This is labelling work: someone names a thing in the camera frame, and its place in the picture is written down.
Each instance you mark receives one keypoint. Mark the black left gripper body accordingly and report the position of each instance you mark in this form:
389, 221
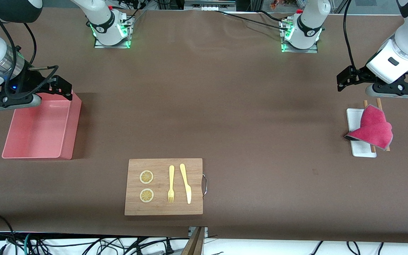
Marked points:
361, 75

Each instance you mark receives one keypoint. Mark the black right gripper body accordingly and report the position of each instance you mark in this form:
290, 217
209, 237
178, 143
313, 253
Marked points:
31, 80

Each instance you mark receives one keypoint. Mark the pink and grey cloth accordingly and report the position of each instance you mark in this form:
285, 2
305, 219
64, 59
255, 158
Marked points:
374, 129

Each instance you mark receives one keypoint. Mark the white rectangular tray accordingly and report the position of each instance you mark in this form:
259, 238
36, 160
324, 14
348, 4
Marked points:
354, 118

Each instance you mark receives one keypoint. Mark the pink plastic bin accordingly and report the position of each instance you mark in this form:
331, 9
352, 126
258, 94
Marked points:
37, 131

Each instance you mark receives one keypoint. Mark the yellow lemon slice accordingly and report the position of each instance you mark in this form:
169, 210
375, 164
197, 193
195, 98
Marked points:
146, 195
146, 177

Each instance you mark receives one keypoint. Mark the wooden cutting board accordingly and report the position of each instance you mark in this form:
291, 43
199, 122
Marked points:
161, 166

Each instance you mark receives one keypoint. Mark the yellow fork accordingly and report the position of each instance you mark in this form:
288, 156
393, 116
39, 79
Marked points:
171, 177

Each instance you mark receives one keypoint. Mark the yellow knife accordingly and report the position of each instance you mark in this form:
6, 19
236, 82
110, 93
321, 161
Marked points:
182, 170

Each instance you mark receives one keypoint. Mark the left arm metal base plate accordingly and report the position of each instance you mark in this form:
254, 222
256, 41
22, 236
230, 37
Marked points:
299, 51

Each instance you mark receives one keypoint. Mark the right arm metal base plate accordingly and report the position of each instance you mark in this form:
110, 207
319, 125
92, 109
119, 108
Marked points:
112, 46

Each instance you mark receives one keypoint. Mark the silver metal rail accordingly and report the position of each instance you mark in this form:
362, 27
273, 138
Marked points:
207, 7

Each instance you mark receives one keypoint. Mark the silver metal bracket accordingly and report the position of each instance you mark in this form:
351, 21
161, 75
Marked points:
191, 232

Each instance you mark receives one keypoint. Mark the brown wooden post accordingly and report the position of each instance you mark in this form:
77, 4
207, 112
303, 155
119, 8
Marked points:
195, 244

